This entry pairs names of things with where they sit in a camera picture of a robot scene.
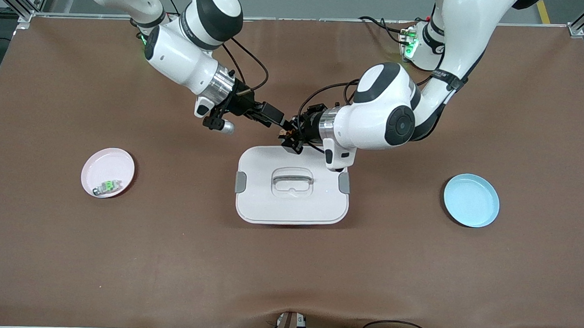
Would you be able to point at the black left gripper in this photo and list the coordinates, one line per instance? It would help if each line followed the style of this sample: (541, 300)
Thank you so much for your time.
(308, 126)

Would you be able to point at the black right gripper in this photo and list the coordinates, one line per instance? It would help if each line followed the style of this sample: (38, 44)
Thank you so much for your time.
(241, 102)

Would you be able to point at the orange and black switch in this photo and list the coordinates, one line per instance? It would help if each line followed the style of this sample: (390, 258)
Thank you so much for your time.
(286, 132)

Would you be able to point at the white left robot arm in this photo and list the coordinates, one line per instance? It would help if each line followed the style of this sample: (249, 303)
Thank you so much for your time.
(386, 114)

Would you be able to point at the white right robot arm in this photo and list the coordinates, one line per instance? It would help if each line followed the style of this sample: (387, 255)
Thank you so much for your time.
(179, 58)

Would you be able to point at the pink box with white lid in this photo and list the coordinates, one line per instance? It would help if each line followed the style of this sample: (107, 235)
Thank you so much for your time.
(291, 198)

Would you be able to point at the brown table mat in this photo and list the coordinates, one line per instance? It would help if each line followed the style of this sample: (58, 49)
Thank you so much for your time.
(288, 270)

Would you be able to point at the pink round plate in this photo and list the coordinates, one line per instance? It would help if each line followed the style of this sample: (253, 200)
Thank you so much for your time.
(108, 169)

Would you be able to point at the blue round plate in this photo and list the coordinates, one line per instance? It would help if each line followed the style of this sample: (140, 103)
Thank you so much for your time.
(471, 202)

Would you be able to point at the green and clear switch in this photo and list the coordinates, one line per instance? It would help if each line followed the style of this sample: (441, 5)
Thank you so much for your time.
(107, 186)

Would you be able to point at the metal table edge bracket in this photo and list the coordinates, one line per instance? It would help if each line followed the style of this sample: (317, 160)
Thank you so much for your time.
(288, 326)

